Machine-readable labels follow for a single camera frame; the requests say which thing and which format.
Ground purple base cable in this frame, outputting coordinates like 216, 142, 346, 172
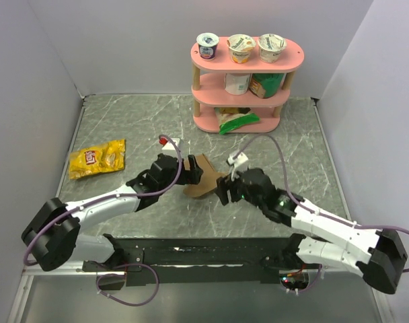
96, 263, 160, 307
285, 264, 326, 297

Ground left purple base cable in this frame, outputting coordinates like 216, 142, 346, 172
96, 263, 160, 307

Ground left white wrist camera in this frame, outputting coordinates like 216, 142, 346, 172
159, 135, 182, 155

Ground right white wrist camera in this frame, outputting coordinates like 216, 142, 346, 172
227, 151, 249, 181

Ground white paper cup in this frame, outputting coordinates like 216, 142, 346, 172
224, 73, 251, 96

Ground pink three-tier shelf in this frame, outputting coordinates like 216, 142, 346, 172
190, 36, 305, 133

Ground blue yogurt cup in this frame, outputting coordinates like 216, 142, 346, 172
196, 32, 219, 61

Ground aluminium frame rail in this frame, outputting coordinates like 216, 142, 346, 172
7, 263, 110, 322

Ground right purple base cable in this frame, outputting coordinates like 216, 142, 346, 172
285, 264, 326, 297

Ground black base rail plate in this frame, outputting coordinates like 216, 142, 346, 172
82, 234, 318, 287

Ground orange Chobani yogurt cup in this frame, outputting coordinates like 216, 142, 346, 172
227, 34, 256, 64

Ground brown cardboard paper box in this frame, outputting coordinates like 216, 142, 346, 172
183, 154, 227, 199

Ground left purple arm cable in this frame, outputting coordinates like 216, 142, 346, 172
24, 134, 184, 267

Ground yellow Lays chip bag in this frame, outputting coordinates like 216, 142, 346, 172
68, 139, 126, 180

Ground green snack canister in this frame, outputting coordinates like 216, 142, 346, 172
249, 73, 285, 99

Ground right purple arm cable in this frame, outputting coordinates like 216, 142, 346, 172
234, 134, 409, 273

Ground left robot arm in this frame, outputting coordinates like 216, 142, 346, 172
21, 153, 204, 271

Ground white Chobani yogurt cup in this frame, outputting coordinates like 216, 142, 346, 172
258, 34, 287, 63

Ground green white snack bag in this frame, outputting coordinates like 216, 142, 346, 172
214, 107, 260, 135

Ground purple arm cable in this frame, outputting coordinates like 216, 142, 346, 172
24, 134, 184, 267
234, 134, 409, 273

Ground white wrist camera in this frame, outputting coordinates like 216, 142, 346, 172
159, 135, 182, 155
227, 151, 249, 181

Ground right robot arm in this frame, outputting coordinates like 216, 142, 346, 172
215, 168, 408, 295

